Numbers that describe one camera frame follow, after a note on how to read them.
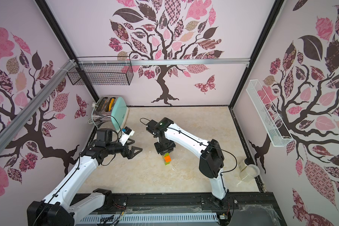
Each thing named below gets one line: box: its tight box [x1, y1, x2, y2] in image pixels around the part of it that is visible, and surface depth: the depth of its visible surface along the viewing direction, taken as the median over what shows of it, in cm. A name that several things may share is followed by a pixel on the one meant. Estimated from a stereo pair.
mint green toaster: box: [91, 96, 130, 131], surface depth 99 cm
